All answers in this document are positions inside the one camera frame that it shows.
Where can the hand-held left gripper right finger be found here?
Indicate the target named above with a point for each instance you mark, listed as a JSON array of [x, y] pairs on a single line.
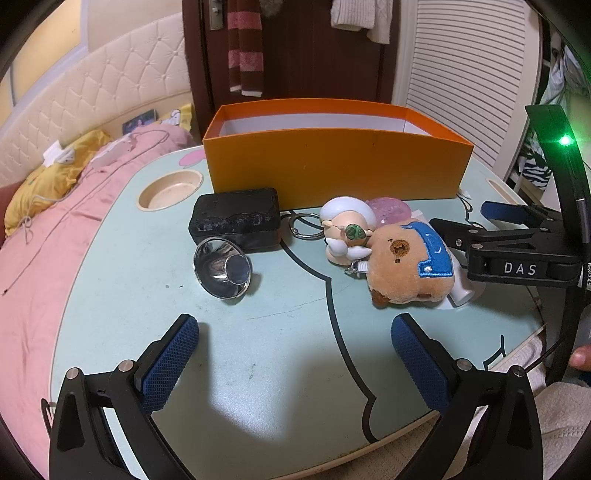
[[422, 364]]

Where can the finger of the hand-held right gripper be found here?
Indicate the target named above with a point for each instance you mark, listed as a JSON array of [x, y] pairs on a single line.
[[501, 211], [508, 240]]

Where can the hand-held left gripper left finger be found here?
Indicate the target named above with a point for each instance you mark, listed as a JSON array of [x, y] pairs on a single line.
[[168, 364]]

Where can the brown plush toy blue patch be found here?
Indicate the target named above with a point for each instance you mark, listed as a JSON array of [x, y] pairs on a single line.
[[401, 277]]

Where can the silver metal reflector cup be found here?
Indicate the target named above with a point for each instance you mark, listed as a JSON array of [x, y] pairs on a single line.
[[217, 277]]

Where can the orange cardboard box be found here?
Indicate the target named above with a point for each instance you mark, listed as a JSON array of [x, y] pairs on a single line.
[[332, 166]]

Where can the person's right forearm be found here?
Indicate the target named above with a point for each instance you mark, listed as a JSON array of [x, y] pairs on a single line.
[[563, 415]]

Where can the person's right hand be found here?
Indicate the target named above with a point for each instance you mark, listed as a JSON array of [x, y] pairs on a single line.
[[582, 357]]

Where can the zebra print cloth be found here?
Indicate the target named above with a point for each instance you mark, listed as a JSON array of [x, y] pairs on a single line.
[[531, 170]]

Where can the white plastic piece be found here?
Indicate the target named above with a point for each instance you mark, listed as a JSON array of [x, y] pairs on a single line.
[[461, 295]]

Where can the person's cream clothing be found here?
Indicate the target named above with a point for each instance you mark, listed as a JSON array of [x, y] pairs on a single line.
[[521, 355]]

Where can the hanging clothes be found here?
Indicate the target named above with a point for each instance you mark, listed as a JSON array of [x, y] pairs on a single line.
[[554, 78]]

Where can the white louvered door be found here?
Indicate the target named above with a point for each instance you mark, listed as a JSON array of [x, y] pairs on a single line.
[[461, 69]]

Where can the white-haired toy figurine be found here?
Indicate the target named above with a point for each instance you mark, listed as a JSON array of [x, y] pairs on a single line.
[[344, 212]]

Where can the black rectangular case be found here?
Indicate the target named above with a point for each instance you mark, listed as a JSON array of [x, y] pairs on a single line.
[[235, 217]]

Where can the pink blanket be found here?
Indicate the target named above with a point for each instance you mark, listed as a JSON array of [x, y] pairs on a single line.
[[46, 254]]

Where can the white knitted sweater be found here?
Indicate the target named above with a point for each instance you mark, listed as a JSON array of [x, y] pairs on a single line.
[[360, 14]]

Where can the picture card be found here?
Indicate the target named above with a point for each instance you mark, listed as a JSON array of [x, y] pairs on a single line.
[[138, 122]]

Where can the yellow cartoon pillow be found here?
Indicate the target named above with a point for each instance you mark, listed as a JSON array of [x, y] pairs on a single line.
[[178, 117]]

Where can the cream tufted headboard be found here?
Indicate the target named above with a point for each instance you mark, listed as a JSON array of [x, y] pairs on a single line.
[[92, 92]]

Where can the maroon pink striped scarf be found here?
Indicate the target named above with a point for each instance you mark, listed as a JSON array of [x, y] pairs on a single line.
[[244, 46]]

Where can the grey furry trim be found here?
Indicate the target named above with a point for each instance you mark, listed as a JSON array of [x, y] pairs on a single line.
[[272, 5]]

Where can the metal door lock plate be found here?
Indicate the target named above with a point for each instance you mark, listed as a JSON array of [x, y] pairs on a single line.
[[218, 14]]

